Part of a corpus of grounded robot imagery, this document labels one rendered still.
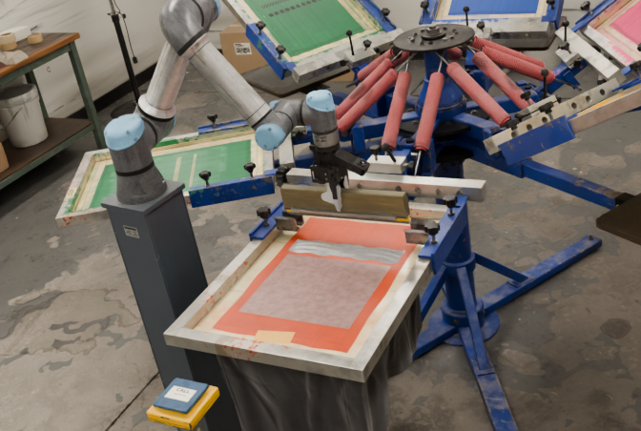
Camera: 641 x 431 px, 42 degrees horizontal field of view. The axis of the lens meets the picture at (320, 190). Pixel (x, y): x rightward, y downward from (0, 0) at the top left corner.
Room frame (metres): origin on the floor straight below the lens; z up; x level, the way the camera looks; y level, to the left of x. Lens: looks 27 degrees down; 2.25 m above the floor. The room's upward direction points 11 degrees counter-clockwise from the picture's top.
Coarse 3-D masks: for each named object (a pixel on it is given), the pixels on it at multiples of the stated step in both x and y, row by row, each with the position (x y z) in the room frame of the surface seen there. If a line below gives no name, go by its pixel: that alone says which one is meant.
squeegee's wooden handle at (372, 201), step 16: (288, 192) 2.26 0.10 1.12; (304, 192) 2.23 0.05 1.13; (320, 192) 2.21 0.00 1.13; (352, 192) 2.16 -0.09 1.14; (368, 192) 2.14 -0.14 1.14; (384, 192) 2.12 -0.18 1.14; (400, 192) 2.10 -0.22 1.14; (288, 208) 2.27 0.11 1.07; (320, 208) 2.21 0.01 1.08; (352, 208) 2.16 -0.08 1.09; (368, 208) 2.13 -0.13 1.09; (384, 208) 2.10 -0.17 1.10; (400, 208) 2.08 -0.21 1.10
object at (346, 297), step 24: (360, 240) 2.19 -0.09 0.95; (384, 240) 2.16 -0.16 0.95; (336, 264) 2.08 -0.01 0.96; (360, 264) 2.06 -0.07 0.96; (384, 264) 2.03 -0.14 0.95; (336, 288) 1.96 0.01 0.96; (360, 288) 1.93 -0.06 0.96; (384, 288) 1.91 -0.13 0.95; (312, 312) 1.86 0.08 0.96; (336, 312) 1.84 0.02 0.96; (360, 312) 1.82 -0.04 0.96; (312, 336) 1.76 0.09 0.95; (336, 336) 1.74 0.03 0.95
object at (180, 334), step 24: (432, 216) 2.23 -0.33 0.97; (264, 240) 2.24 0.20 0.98; (240, 264) 2.12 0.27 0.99; (216, 288) 2.02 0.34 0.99; (408, 288) 1.84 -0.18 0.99; (192, 312) 1.92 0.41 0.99; (384, 312) 1.75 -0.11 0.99; (168, 336) 1.83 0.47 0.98; (192, 336) 1.81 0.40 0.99; (216, 336) 1.79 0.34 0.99; (384, 336) 1.66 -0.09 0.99; (264, 360) 1.68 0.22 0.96; (288, 360) 1.65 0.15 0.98; (312, 360) 1.61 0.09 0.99; (336, 360) 1.60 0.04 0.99; (360, 360) 1.58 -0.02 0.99
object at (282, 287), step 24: (312, 240) 2.24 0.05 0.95; (336, 240) 2.22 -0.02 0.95; (288, 264) 2.13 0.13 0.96; (312, 264) 2.10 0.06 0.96; (264, 288) 2.02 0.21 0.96; (288, 288) 2.00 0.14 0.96; (312, 288) 1.98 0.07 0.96; (240, 312) 1.93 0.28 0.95; (264, 312) 1.90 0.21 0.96; (288, 312) 1.88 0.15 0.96
